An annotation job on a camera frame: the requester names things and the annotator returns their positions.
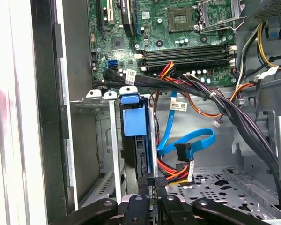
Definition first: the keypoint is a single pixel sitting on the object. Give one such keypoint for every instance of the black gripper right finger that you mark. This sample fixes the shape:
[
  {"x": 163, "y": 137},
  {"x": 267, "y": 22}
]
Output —
[{"x": 173, "y": 211}]

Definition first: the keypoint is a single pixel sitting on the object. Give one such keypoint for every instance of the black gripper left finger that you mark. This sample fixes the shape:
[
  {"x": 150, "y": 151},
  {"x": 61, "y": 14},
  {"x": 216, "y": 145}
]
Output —
[{"x": 138, "y": 211}]

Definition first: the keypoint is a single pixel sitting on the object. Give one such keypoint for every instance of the hard disk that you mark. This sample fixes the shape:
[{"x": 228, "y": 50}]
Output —
[{"x": 133, "y": 122}]

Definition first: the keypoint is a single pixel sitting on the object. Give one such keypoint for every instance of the metal disk bay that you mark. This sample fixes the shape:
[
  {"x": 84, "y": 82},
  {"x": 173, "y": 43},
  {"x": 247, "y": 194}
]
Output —
[{"x": 114, "y": 140}]

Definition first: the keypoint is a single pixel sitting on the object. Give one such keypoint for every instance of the RAM slot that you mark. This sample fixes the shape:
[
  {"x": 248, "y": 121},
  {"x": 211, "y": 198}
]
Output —
[
  {"x": 189, "y": 65},
  {"x": 185, "y": 49},
  {"x": 185, "y": 60},
  {"x": 185, "y": 54}
]

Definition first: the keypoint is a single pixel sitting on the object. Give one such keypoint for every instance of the white expansion slot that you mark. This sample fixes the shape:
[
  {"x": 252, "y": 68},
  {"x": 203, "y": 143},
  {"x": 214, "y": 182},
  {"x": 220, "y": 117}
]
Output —
[{"x": 110, "y": 12}]

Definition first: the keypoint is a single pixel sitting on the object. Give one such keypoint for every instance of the black expansion slot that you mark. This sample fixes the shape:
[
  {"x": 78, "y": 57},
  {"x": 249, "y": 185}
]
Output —
[{"x": 100, "y": 14}]

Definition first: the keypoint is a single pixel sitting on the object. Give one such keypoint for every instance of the black PC case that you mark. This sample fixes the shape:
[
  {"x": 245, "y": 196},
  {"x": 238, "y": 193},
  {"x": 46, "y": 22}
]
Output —
[{"x": 44, "y": 117}]

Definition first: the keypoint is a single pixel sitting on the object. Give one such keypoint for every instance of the blue board data port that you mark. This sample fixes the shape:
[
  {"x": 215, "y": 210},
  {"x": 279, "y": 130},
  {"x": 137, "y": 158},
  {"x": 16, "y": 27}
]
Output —
[{"x": 112, "y": 65}]

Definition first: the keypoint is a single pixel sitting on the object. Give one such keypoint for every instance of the black chipset chip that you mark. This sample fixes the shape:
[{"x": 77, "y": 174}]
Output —
[{"x": 118, "y": 43}]

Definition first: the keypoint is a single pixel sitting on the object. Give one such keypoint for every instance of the green motherboard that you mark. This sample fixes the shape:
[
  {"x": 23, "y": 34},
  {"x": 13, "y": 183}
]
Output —
[{"x": 168, "y": 39}]

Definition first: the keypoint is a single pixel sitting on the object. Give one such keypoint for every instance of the black graphics card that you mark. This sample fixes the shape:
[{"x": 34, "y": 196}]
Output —
[{"x": 127, "y": 16}]

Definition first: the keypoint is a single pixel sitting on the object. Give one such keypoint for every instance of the metal socket cover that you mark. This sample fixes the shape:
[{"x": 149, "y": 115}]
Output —
[{"x": 236, "y": 8}]

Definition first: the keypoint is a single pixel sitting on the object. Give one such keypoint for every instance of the gray power supply unit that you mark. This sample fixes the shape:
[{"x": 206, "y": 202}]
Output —
[{"x": 271, "y": 9}]

